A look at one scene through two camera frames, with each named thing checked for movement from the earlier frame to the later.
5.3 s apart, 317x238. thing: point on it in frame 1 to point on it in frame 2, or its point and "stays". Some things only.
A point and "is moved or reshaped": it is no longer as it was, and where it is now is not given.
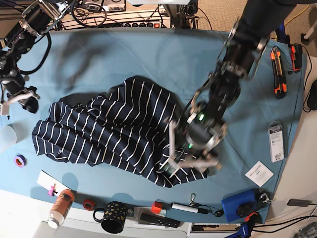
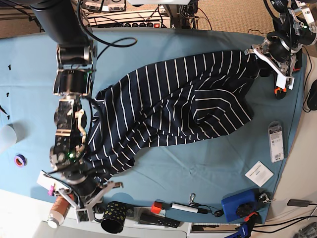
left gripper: x=14 y=84 to x=86 y=187
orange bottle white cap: x=61 y=208 stays
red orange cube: x=156 y=207 stays
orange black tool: x=296 y=52 stays
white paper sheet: x=47 y=181 stays
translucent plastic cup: x=8 y=138 stays
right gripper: x=199 y=134 to x=285 y=58
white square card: x=259 y=173 stays
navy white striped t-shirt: x=128 y=129 is moved or reshaped
